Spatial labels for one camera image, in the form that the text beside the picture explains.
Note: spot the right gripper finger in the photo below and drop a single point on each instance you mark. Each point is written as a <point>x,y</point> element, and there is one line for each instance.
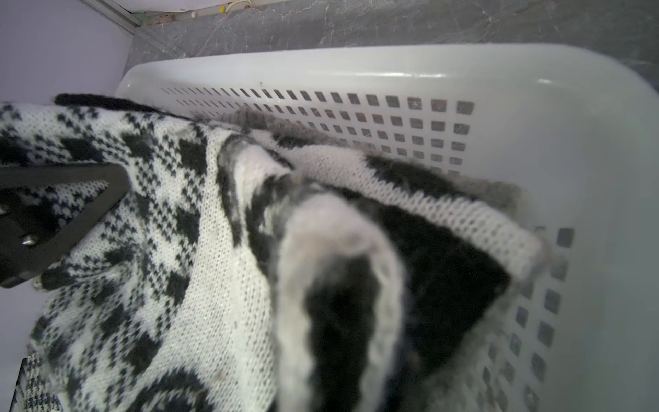
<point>30,240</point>

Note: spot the white plastic basket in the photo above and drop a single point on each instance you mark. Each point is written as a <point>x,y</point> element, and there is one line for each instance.
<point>577,132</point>

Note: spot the smiley houndstooth white scarf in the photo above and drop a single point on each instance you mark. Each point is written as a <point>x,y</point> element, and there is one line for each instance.
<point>256,265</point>

